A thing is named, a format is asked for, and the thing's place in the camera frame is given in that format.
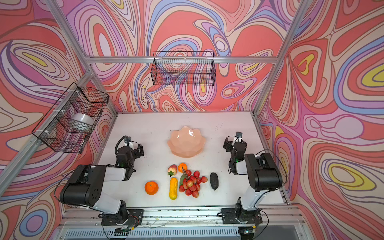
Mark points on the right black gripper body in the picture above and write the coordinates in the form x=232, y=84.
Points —
x=229, y=148

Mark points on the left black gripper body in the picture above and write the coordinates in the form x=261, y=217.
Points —
x=135, y=154

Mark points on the dark avocado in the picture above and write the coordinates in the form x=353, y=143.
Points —
x=214, y=181

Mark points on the large orange mandarin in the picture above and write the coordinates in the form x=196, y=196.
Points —
x=151, y=188

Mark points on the small orange mandarin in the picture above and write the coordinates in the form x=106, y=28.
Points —
x=182, y=167

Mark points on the yellow mango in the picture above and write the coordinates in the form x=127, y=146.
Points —
x=173, y=191

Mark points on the red grape bunch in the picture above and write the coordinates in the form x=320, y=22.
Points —
x=190, y=183

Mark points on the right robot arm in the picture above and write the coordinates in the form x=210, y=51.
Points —
x=263, y=176

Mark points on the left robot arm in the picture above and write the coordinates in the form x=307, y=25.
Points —
x=85, y=186

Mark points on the pink lotus fruit bowl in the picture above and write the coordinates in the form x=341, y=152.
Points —
x=186, y=142

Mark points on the black wire basket left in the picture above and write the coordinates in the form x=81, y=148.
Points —
x=57, y=133

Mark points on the black wire basket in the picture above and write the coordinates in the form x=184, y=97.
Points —
x=183, y=68
x=57, y=133

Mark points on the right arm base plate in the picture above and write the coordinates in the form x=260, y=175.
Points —
x=239, y=216

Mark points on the black wire basket back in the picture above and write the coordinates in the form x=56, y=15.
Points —
x=183, y=68

